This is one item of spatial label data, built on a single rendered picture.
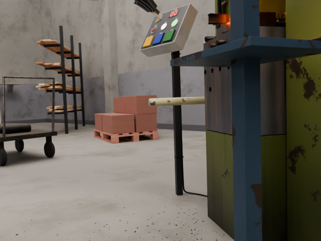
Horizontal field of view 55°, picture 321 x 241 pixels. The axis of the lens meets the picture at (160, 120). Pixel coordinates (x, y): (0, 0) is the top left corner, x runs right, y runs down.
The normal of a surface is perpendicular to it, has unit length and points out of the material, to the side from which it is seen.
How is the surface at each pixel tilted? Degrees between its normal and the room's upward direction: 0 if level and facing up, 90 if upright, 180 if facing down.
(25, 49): 90
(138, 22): 90
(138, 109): 90
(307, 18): 90
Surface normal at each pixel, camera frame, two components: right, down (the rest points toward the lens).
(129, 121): 0.45, 0.04
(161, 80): -0.70, 0.07
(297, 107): -0.97, 0.05
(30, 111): 0.71, 0.02
